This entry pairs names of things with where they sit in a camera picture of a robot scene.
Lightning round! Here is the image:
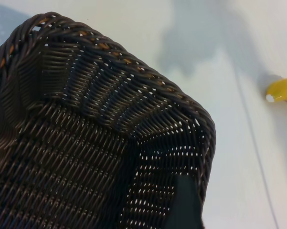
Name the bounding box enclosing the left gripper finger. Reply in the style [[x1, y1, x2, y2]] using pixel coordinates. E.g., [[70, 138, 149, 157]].
[[164, 175, 203, 229]]

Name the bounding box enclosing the dark brown wicker basket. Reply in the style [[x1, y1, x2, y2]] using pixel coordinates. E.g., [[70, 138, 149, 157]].
[[0, 11, 217, 229]]

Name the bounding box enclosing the yellow banana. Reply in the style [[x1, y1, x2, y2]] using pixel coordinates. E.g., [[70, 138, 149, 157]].
[[266, 78, 287, 112]]

